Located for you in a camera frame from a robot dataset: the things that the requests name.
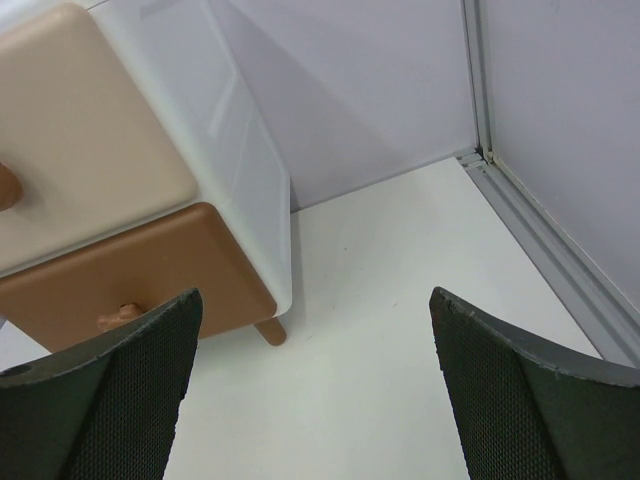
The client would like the white shoe cabinet body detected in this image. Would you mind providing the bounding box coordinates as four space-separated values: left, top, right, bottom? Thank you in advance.
89 1 292 314

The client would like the brown bear knob top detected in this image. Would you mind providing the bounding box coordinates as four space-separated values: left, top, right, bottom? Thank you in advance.
0 164 24 212

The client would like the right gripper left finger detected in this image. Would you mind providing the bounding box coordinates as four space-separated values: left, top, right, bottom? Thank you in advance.
1 289 203 479

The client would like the right aluminium frame post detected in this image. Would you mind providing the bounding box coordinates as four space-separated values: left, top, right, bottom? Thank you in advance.
462 1 639 366

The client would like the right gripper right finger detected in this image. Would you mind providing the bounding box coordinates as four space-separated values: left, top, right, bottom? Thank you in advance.
429 287 639 479

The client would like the bear knob bottom drawer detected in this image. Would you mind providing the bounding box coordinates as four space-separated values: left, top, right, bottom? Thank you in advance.
97 303 143 332

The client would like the brown bottom drawer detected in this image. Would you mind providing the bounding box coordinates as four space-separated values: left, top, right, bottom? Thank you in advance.
1 203 277 352

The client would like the beige top drawer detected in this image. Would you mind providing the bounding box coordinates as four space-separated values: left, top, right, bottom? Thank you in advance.
1 3 198 271

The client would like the cabinet right brown foot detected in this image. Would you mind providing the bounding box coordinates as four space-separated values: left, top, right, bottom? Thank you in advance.
254 317 287 346

